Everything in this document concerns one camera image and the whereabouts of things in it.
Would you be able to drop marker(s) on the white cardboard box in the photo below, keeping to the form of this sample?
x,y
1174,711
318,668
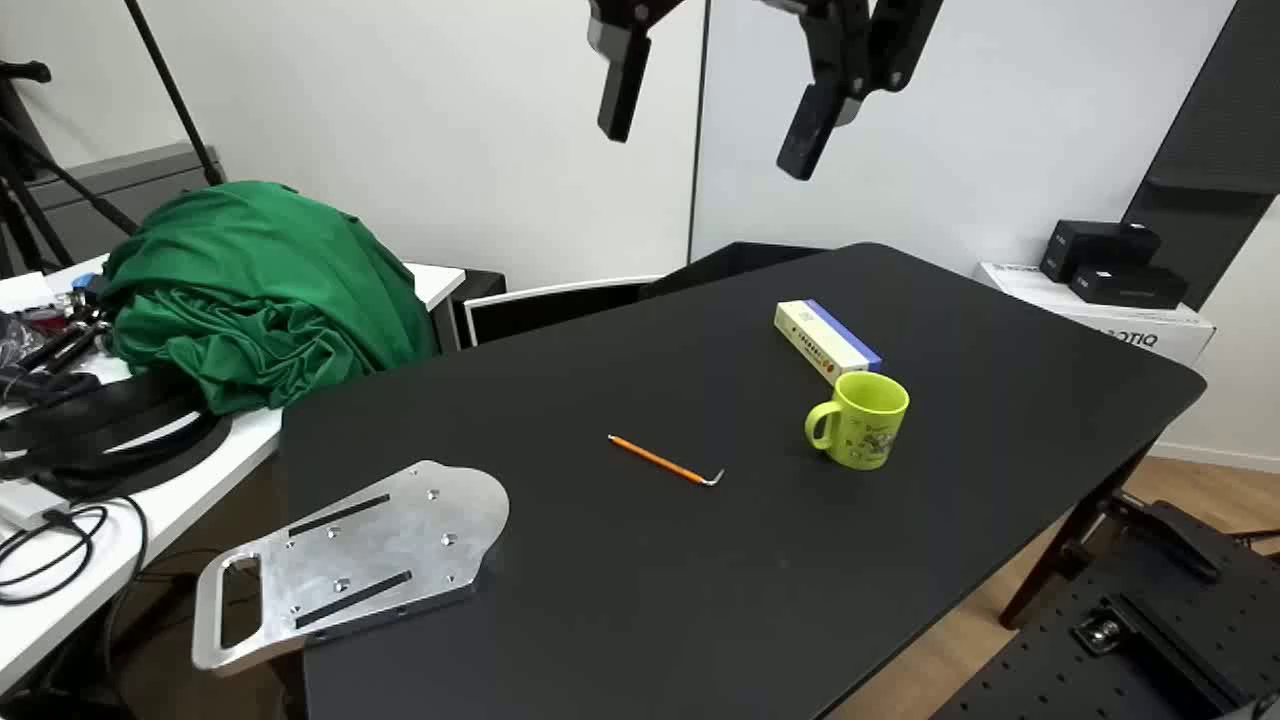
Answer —
x,y
1174,334

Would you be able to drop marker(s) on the black table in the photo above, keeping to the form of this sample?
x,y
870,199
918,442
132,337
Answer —
x,y
625,592

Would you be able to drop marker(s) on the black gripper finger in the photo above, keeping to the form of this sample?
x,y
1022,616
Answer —
x,y
623,36
855,50

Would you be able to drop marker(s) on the black monitor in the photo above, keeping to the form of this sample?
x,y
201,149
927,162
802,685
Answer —
x,y
526,310

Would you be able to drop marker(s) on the metal mounting plate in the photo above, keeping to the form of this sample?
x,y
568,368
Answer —
x,y
401,542

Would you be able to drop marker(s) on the black perforated breadboard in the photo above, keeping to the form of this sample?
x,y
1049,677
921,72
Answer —
x,y
1170,621

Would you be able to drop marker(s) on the white and blue box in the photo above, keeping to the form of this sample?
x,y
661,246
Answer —
x,y
821,337

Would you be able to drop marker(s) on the green cloth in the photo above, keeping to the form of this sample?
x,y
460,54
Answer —
x,y
263,298

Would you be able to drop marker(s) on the black panel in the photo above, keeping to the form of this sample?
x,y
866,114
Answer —
x,y
1219,166

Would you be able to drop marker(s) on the white side table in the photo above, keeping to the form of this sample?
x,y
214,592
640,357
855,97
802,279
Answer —
x,y
54,586

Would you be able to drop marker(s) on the black device on box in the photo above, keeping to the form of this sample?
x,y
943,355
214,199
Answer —
x,y
1110,266

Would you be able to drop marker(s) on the orange hex key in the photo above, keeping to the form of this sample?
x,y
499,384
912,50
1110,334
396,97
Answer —
x,y
664,462

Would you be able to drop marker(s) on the green mug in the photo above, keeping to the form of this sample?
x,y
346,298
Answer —
x,y
857,423

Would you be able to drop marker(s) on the black tripod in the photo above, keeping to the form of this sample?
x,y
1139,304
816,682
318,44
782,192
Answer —
x,y
21,162

